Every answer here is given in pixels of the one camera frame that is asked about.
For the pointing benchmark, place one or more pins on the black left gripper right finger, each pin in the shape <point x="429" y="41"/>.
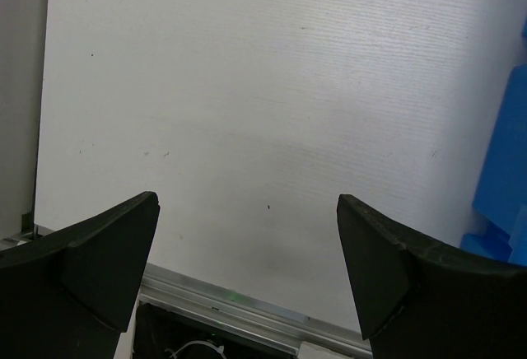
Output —
<point x="418" y="297"/>

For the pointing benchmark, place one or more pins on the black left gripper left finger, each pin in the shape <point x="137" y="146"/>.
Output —
<point x="71" y="293"/>

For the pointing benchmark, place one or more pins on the blue three-compartment plastic bin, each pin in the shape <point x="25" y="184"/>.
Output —
<point x="500" y="197"/>

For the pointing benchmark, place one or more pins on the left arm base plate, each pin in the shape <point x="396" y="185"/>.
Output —
<point x="163" y="334"/>

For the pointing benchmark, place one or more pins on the aluminium table edge rail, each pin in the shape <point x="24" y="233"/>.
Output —
<point x="258" y="321"/>

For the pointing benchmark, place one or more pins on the left side aluminium rail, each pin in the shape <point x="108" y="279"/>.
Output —
<point x="23" y="31"/>

